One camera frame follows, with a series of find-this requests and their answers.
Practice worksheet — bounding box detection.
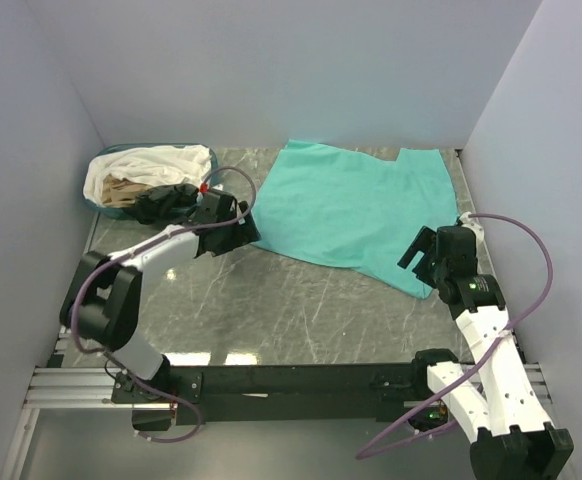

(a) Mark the teal t shirt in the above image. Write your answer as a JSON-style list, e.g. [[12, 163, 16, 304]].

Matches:
[[252, 140, 458, 299]]

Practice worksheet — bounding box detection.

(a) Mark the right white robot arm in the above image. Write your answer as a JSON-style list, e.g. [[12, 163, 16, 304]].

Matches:
[[398, 224, 574, 479]]

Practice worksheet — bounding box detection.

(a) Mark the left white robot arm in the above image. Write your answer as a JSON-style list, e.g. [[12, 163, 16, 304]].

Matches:
[[59, 189, 260, 402]]

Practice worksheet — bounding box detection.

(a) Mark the black t shirt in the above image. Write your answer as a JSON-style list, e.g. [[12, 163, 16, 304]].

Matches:
[[123, 183, 199, 225]]

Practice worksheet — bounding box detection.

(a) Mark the white t shirt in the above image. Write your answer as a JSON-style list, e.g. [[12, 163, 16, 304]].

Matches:
[[83, 145, 212, 208]]

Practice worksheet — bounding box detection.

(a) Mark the teal laundry basket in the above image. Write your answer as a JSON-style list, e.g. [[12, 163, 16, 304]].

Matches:
[[81, 143, 221, 220]]

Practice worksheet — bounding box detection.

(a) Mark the tan t shirt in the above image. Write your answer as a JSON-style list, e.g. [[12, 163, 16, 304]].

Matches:
[[101, 175, 151, 208]]

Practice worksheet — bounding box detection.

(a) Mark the black base beam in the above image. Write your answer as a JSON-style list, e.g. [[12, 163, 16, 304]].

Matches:
[[111, 362, 433, 433]]

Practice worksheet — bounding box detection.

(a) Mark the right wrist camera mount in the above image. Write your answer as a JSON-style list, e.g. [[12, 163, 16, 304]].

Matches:
[[457, 212, 485, 244]]

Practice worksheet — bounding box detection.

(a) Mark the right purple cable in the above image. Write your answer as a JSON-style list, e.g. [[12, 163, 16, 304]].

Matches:
[[355, 213, 555, 460]]

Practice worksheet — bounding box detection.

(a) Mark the aluminium frame rail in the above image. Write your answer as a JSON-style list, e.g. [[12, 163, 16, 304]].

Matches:
[[0, 219, 117, 480]]

